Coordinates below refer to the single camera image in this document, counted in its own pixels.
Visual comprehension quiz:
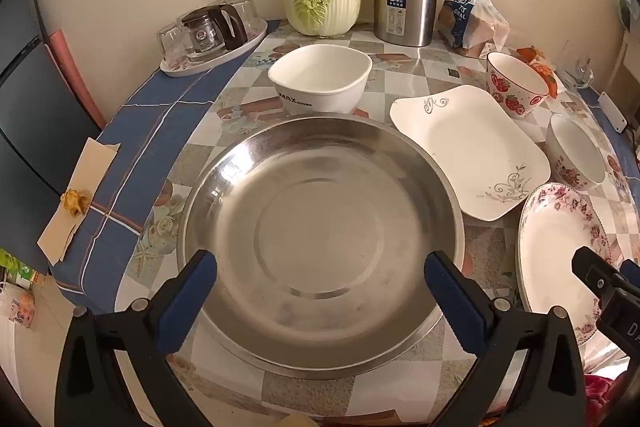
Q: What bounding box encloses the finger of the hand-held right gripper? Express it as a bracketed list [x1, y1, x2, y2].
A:
[571, 246, 622, 304]
[622, 259, 640, 295]

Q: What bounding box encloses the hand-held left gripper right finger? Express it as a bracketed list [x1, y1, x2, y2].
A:
[424, 251, 586, 427]

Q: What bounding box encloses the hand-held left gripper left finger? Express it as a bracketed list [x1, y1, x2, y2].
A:
[55, 249, 218, 427]

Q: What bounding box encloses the pink floral round plate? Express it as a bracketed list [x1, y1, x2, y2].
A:
[515, 182, 626, 348]

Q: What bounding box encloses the large stainless steel basin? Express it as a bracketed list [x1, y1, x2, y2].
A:
[176, 114, 466, 380]

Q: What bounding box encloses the white square bowl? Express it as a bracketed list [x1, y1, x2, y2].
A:
[267, 45, 373, 115]

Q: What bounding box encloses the red cloth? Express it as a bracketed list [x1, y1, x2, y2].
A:
[582, 374, 636, 427]

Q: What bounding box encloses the white bowl with red emblem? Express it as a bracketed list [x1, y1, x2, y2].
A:
[545, 113, 607, 192]

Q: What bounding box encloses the dried orange peel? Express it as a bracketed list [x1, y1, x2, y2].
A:
[60, 188, 93, 218]

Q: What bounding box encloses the white square plate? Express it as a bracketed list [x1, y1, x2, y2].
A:
[389, 84, 552, 223]

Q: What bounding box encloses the white power adapter box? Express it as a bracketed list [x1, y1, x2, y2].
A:
[597, 91, 628, 134]

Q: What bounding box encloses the pink printed packet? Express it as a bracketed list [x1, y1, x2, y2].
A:
[9, 289, 38, 332]

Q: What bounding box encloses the beige paper sheet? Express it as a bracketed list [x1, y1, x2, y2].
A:
[37, 138, 121, 265]

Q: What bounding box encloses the green carton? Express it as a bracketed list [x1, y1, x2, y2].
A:
[0, 248, 36, 290]

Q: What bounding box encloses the blue checked tablecloth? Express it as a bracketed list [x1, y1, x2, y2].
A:
[47, 19, 281, 313]

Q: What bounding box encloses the strawberry print bowl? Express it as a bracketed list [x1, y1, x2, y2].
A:
[485, 52, 551, 118]

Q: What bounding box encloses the patterned plastic table cover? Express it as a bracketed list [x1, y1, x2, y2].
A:
[122, 24, 640, 423]

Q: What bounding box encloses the clear glass mug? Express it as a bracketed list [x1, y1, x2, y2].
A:
[560, 39, 596, 88]

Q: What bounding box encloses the white oval tray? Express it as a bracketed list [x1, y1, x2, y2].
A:
[160, 18, 268, 78]

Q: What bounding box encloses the dark blue cabinet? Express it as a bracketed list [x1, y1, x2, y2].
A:
[0, 0, 101, 268]

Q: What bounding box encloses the pink foam roll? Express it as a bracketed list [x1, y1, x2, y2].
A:
[44, 29, 108, 130]

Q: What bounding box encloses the glass teapot with brown handle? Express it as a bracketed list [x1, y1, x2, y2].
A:
[181, 4, 248, 58]

